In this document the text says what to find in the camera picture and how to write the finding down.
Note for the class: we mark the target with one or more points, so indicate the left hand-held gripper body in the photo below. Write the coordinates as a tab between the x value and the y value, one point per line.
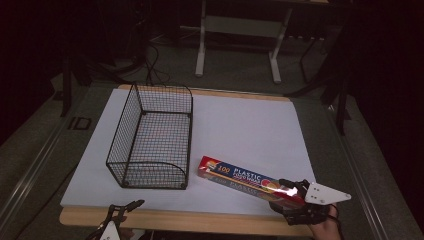
110	231

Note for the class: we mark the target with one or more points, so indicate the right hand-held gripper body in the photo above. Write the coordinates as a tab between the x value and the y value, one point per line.
325	194

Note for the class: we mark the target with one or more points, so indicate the plastic wrap box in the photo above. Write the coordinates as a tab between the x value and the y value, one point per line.
240	175

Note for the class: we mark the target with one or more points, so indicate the person's left hand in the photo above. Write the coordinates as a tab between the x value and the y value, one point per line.
126	234

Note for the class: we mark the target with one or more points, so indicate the person's right hand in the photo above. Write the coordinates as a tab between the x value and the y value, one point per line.
325	230

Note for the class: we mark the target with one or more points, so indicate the white table mat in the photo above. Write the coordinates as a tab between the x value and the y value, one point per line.
240	126

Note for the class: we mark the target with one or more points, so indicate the black metal stand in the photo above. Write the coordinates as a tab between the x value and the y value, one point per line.
341	110

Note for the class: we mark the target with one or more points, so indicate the white metal desk frame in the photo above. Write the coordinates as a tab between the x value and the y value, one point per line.
203	50

